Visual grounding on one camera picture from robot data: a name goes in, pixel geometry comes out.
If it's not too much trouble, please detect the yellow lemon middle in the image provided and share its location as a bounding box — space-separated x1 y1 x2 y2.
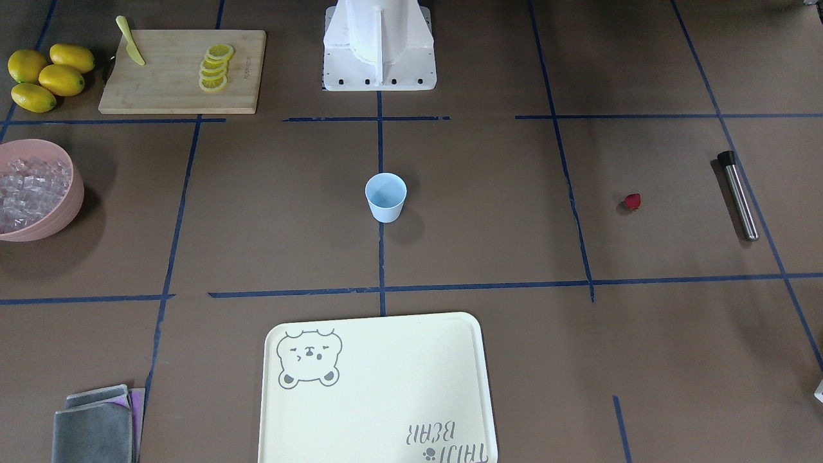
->
38 64 86 96

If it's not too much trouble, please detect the yellow lemon lower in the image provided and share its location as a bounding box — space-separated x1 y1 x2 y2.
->
10 83 57 113

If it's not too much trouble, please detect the bamboo cutting board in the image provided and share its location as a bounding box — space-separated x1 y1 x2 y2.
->
99 30 267 114

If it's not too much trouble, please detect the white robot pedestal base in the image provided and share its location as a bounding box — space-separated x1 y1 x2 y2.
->
321 1 437 92

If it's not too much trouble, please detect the yellow plastic knife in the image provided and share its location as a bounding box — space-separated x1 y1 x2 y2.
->
115 15 147 66

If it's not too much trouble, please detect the light blue plastic cup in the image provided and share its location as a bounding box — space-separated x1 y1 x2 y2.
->
365 172 408 224

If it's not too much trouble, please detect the lemon slices row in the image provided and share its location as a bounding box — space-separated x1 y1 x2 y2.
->
198 43 235 92

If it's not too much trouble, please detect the steel muddler black cap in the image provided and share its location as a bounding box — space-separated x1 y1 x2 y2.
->
717 150 759 241

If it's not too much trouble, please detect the cream bear serving tray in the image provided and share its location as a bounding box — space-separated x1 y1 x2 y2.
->
257 313 499 462

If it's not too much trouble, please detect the pink bowl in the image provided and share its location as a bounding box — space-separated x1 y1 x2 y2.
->
2 140 85 241

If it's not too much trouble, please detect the clear ice cubes pile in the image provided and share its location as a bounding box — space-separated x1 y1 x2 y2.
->
1 156 71 233

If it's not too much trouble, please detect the red strawberry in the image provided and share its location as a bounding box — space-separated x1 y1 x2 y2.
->
622 193 642 211

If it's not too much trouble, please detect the yellow lemon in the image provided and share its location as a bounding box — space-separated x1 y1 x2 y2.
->
49 43 95 74
10 83 57 113
38 64 86 96
8 49 50 84

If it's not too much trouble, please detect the grey folded cloth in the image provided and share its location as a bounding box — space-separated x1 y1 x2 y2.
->
51 384 146 462

